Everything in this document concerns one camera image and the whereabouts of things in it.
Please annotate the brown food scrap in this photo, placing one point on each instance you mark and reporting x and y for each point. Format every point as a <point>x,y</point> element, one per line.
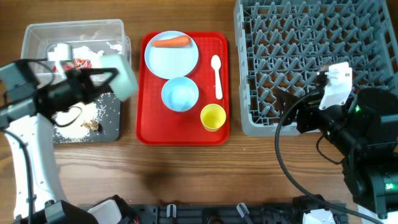
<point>91,125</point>

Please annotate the white rice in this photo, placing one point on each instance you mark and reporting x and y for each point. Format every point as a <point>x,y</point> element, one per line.
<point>81,124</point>

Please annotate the clear plastic waste bin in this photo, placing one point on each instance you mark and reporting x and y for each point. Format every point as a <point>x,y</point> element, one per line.
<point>41,38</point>

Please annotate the black food waste tray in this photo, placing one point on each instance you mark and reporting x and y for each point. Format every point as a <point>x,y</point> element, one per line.
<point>102,124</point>

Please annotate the light blue bowl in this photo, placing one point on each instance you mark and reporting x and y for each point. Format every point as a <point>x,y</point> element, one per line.
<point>180,94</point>

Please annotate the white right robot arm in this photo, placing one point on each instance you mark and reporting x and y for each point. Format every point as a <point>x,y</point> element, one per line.
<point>365,134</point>

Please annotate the white tissue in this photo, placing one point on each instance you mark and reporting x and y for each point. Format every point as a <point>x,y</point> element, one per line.
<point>91,50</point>

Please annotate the white plastic spoon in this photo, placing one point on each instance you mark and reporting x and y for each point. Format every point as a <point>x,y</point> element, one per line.
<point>216,65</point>

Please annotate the red serving tray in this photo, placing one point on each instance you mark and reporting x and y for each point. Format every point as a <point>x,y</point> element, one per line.
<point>158,125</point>

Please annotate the light blue round plate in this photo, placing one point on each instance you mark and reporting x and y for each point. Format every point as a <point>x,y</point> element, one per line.
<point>171,62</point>

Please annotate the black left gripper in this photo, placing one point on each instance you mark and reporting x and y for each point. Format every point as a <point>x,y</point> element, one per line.
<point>74,76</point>

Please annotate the grey dishwasher rack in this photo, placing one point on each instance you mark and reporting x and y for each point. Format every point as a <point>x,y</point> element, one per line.
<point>283,44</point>

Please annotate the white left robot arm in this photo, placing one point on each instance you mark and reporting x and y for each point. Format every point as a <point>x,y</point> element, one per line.
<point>26,121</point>

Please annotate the yellow plastic cup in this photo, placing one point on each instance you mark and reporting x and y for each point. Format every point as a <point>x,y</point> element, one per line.
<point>212,117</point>

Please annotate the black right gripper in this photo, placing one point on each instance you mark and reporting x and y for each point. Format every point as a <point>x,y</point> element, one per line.
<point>308,111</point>

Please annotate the red patterned snack wrapper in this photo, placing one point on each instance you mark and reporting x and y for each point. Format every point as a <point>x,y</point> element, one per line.
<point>65,65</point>

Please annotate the orange carrot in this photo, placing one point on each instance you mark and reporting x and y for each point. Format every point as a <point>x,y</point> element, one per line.
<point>180,41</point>

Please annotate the mint green bowl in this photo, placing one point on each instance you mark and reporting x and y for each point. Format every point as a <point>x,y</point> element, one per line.
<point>124,84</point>

